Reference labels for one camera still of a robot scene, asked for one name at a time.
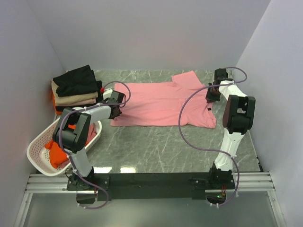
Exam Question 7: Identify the dusty pink shirt in basket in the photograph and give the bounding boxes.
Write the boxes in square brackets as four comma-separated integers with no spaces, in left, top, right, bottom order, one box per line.
[60,124,97,169]

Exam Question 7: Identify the light pink folded t shirt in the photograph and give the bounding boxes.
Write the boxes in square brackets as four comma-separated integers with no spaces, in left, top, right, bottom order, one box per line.
[55,98,97,106]

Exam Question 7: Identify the black folded t shirt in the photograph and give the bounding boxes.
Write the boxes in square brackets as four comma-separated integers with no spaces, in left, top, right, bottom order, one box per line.
[56,81,102,112]
[53,65,98,97]

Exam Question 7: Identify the beige folded t shirt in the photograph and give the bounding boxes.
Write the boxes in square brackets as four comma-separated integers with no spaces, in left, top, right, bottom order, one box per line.
[51,81,98,104]

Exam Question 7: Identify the orange folded t shirt bottom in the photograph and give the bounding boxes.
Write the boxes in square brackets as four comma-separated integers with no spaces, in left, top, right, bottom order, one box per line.
[52,94,62,115]

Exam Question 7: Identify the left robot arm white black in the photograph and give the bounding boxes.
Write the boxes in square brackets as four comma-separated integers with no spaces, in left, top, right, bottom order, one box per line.
[53,90,127,179]

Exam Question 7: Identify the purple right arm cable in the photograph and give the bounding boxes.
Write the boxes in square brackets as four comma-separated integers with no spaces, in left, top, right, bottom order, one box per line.
[178,67,248,208]

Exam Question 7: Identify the aluminium frame rail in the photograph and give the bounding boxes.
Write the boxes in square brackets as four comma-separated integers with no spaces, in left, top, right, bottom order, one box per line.
[14,172,286,227]

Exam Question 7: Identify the black folded t shirt lower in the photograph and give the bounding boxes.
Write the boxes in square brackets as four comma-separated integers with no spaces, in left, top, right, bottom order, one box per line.
[56,81,102,112]

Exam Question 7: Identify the black folded t shirt top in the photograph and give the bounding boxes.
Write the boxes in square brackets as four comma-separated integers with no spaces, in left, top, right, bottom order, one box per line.
[53,65,98,97]

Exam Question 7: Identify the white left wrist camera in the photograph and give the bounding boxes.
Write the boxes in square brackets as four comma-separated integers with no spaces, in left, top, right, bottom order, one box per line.
[100,87,113,99]

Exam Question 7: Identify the white plastic laundry basket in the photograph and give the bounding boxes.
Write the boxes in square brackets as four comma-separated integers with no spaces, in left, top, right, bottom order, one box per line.
[27,118,102,176]

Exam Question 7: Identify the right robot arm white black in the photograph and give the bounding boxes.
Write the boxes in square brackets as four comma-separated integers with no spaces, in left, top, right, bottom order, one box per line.
[206,79,256,181]

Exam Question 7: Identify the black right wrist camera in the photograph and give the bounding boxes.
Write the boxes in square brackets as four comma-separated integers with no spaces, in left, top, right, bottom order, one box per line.
[214,68,230,84]

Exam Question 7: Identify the orange t shirt in basket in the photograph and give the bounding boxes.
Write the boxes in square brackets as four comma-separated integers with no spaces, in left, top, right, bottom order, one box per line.
[45,140,70,169]

